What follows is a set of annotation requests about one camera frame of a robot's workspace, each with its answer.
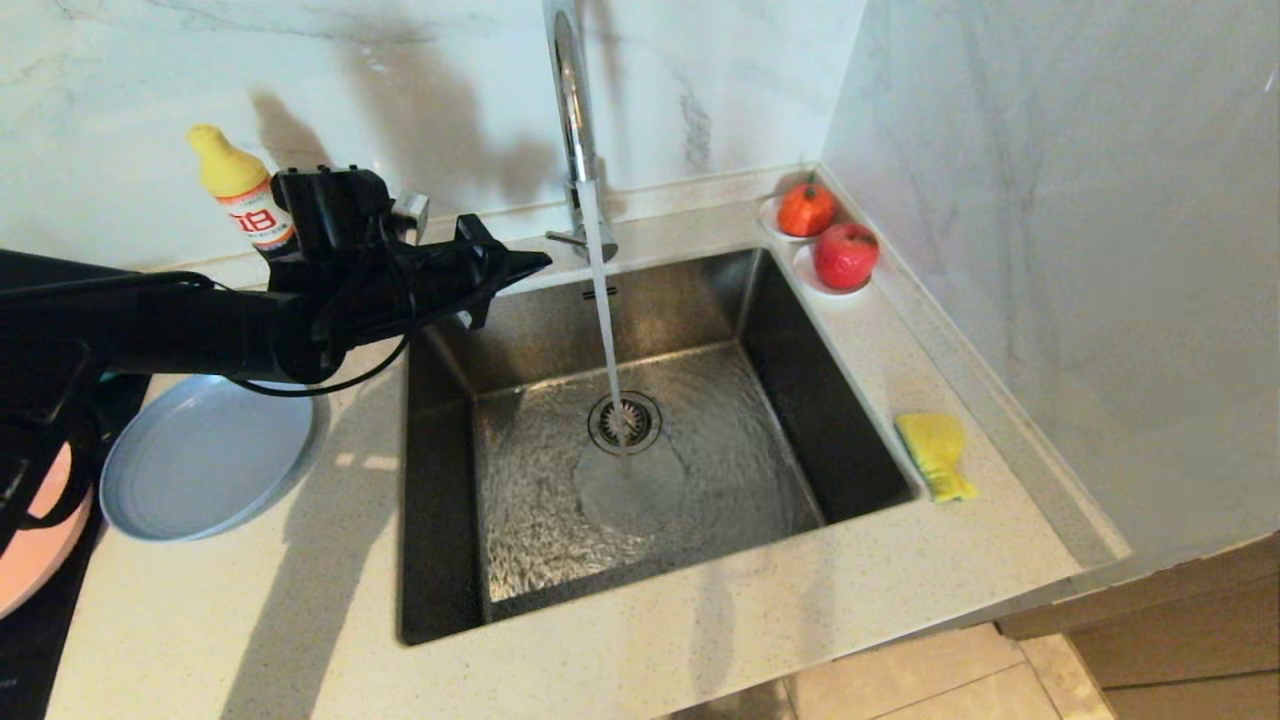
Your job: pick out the small white dish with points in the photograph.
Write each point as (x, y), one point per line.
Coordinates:
(768, 220)
(814, 286)

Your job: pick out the pink plate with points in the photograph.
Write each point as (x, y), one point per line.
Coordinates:
(40, 560)

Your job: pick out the light blue plate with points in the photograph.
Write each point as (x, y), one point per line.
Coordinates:
(200, 460)

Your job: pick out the orange detergent bottle yellow cap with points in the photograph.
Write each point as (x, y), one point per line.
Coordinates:
(240, 185)

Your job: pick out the orange toy persimmon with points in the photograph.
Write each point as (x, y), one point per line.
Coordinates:
(806, 212)

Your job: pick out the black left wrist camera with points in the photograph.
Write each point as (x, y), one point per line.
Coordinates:
(410, 215)

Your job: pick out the yellow green sponge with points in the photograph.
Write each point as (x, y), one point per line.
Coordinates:
(935, 450)

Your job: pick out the metal sink drain strainer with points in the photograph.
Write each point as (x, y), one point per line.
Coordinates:
(642, 422)

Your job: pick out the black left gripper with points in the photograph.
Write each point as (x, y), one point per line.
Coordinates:
(455, 270)

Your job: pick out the brown wooden cabinet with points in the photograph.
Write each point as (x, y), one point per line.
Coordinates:
(1180, 640)

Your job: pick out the clear water stream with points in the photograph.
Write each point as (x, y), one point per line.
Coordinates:
(603, 310)

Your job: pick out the black induction cooktop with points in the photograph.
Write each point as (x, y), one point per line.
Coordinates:
(40, 660)

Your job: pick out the red toy apple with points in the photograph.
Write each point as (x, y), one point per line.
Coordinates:
(845, 257)

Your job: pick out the stainless steel sink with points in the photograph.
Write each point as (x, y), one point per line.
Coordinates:
(750, 480)

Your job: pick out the chrome faucet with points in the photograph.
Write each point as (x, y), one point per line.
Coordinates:
(575, 110)

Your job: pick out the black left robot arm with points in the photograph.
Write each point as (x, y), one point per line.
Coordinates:
(180, 320)

